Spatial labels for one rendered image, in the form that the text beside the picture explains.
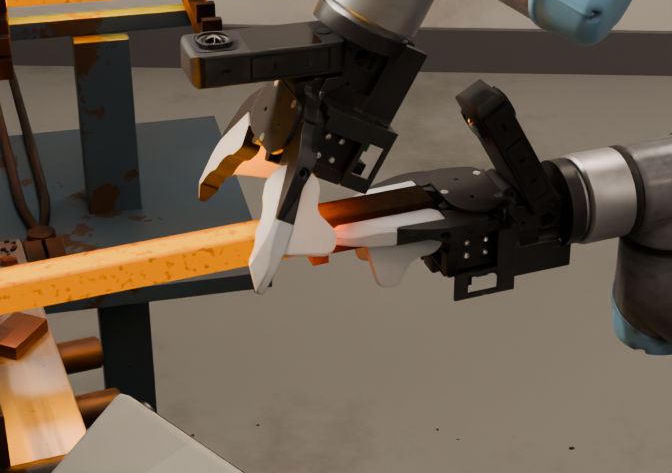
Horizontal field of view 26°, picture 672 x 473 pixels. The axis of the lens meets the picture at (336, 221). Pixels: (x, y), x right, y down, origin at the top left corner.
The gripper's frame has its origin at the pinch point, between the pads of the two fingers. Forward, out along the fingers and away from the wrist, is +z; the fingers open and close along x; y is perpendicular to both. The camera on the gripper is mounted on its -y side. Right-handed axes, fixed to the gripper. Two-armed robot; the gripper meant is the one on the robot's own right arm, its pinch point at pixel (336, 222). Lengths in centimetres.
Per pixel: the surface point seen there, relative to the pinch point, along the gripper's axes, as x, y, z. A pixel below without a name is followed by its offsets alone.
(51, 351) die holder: 3.4, 8.8, 22.3
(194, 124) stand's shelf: 73, 26, -7
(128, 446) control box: -45, -19, 25
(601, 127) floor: 189, 103, -137
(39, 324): 5.7, 7.6, 22.7
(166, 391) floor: 119, 101, -10
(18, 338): 4.3, 7.5, 24.6
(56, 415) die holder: -4.8, 8.7, 23.5
